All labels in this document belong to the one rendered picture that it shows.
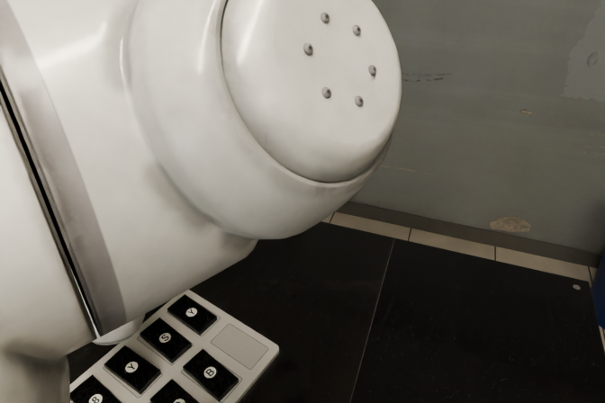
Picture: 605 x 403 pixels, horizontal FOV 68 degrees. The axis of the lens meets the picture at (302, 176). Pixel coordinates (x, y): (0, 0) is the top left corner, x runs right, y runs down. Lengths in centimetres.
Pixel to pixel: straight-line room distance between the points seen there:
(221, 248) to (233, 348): 81
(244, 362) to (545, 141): 179
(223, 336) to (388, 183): 171
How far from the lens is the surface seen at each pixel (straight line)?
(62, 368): 19
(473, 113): 227
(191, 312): 101
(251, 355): 95
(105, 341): 75
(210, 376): 92
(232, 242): 16
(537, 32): 215
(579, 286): 124
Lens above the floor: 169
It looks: 34 degrees down
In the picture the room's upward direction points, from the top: straight up
